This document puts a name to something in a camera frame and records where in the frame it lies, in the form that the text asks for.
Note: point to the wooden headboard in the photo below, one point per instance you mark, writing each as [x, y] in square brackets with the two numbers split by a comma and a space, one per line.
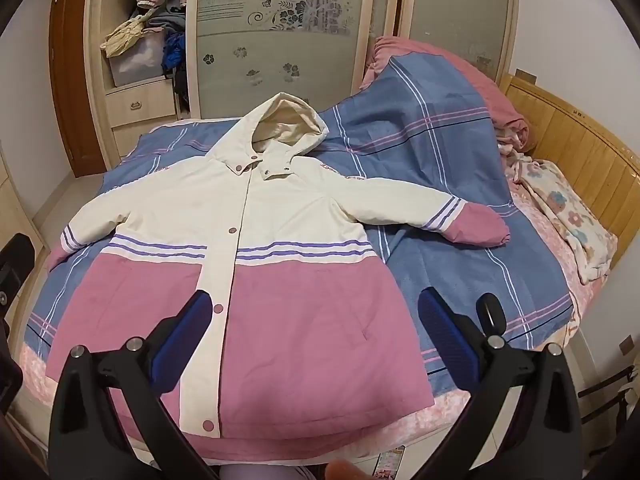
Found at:
[590, 150]

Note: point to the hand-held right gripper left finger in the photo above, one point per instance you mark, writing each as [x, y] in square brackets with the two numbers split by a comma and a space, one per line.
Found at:
[196, 312]

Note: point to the pink floral bedsheet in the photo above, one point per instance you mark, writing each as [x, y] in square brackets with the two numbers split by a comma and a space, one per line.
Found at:
[540, 250]

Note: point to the colourful printed packet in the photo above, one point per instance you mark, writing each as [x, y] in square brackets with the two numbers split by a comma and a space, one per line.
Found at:
[390, 462]

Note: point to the floral blanket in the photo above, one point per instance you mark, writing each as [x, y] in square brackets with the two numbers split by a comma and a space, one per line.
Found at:
[565, 210]

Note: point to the dark chair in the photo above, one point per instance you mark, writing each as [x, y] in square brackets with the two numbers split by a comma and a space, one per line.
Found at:
[610, 400]

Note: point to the pink quilt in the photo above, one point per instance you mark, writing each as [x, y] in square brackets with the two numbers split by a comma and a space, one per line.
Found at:
[450, 65]

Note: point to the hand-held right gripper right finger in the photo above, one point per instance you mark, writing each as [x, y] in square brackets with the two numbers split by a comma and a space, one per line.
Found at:
[445, 327]

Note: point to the cream and pink hooded jacket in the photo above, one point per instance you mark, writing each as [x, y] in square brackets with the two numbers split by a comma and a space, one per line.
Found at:
[300, 320]

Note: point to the brown wooden door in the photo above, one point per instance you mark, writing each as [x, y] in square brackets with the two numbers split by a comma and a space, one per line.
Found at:
[70, 85]

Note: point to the clear plastic storage box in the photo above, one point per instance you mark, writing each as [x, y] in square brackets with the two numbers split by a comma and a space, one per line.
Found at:
[137, 67]

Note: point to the blue plaid quilt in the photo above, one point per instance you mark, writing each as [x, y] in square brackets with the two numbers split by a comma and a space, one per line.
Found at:
[430, 125]

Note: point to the wall socket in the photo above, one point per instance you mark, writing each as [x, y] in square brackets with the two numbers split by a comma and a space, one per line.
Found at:
[627, 345]

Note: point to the grey folded clothes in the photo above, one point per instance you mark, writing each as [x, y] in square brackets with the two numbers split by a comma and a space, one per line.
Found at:
[165, 22]

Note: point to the blue garment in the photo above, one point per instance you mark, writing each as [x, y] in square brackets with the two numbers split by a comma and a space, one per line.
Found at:
[172, 52]

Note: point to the beige wardrobe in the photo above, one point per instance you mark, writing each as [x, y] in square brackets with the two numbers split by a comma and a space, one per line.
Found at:
[97, 35]

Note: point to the plain frosted sliding door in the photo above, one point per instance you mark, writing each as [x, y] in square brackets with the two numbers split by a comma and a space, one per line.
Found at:
[460, 10]

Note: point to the beige cloth bag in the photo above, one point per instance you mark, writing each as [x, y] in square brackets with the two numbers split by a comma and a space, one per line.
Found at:
[122, 35]

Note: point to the beige wardrobe drawer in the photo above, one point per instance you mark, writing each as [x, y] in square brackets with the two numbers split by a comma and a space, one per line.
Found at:
[142, 102]
[145, 140]

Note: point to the frosted flower-print sliding door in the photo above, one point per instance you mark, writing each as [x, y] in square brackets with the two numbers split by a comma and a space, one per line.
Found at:
[280, 60]

